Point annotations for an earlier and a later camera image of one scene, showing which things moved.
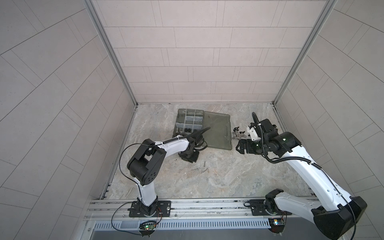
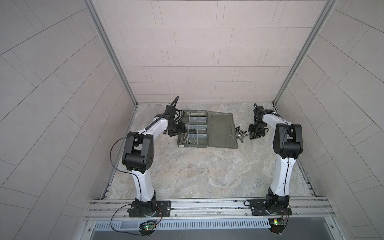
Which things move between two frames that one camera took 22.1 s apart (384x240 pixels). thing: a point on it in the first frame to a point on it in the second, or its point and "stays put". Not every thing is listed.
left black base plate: [164, 209] stays put
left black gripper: [193, 160] to [181, 128]
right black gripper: [247, 142] to [250, 129]
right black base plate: [258, 209] stays put
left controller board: [148, 225] stays put
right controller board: [277, 225] stays put
